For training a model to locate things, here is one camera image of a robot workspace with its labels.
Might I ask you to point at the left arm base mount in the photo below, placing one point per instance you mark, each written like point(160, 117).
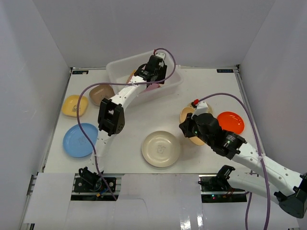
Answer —
point(89, 186)

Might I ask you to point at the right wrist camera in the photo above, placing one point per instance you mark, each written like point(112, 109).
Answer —
point(200, 107)

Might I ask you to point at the blue round plate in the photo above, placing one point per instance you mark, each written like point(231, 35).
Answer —
point(76, 144)

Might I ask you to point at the small floral cream plate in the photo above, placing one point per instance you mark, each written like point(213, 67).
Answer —
point(210, 109)

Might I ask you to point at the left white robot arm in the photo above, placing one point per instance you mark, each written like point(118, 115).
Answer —
point(111, 118)

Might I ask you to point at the cream round plate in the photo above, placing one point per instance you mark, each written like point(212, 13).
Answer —
point(161, 149)

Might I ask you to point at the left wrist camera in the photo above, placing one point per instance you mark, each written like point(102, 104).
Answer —
point(160, 55)

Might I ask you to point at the orange round plate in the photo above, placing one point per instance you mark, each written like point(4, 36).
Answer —
point(231, 121)

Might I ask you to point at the pink round plate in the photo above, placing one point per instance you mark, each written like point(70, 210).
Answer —
point(152, 87)

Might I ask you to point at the woven bamboo fan tray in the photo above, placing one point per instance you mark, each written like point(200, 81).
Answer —
point(131, 75)

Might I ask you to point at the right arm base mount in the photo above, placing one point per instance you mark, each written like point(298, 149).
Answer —
point(216, 189)

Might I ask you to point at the yellow square plate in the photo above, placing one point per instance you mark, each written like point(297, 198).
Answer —
point(69, 107)

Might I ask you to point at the brown square plate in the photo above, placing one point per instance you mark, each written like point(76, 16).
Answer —
point(98, 93)

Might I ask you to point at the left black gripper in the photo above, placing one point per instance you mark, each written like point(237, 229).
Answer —
point(159, 74)

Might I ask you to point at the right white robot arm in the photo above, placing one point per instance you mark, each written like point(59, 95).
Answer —
point(284, 187)

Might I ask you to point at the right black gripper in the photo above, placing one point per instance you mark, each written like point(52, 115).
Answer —
point(185, 127)

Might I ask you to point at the tan round plate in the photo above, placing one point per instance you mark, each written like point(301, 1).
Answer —
point(182, 117)

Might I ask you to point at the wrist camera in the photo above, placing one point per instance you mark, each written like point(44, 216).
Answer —
point(160, 55)
point(200, 107)

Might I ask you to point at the white plastic bin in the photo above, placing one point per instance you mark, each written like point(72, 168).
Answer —
point(120, 70)

